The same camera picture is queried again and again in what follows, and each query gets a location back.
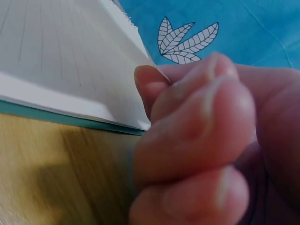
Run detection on person's right hand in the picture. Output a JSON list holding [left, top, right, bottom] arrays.
[[129, 52, 300, 225]]

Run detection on teal cover lined notebook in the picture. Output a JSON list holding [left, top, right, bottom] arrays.
[[0, 0, 157, 137]]

